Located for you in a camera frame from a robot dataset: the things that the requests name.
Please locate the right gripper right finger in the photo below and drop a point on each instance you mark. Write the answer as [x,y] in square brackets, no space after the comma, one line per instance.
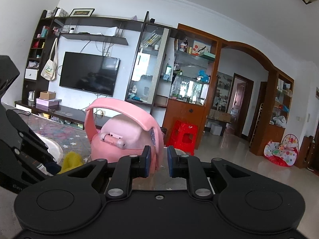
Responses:
[190,168]

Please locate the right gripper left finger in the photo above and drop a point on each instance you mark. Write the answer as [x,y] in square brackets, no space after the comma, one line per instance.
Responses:
[124,171]

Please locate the pink pig-shaped kettle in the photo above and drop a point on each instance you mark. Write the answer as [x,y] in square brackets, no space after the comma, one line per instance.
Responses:
[125,134]

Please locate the yellow grey microfiber cloth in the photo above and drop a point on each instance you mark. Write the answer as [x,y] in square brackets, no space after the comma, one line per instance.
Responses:
[71,161]

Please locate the red plastic stool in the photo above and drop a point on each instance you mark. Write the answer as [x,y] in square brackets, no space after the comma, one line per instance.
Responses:
[183,137]

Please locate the round black induction cooktop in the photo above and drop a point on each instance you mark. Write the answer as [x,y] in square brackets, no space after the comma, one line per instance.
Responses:
[53,148]

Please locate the pink flat box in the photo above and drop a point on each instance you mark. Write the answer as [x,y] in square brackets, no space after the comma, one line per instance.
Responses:
[47,104]

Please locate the brown cardboard box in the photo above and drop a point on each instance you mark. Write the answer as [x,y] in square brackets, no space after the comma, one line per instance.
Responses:
[47,95]

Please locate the glass door display cabinet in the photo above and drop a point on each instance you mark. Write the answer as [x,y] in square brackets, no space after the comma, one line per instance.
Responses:
[148,62]

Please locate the white canvas tote bag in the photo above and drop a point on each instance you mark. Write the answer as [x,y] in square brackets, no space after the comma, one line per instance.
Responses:
[49,70]

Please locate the colourful polka-dot baby seat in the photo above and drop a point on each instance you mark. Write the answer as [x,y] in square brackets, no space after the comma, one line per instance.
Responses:
[283,153]

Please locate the brown wooden display cabinet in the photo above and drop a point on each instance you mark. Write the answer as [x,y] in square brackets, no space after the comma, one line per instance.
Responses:
[197,55]

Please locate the framed picture on shelf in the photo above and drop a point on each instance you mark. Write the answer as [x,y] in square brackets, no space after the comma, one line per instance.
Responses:
[85,12]

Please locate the wall-mounted black television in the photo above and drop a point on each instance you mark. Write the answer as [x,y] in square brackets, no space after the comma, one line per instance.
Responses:
[91,73]

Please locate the dark shelving wall unit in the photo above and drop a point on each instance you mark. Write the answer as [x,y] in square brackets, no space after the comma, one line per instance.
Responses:
[47,30]

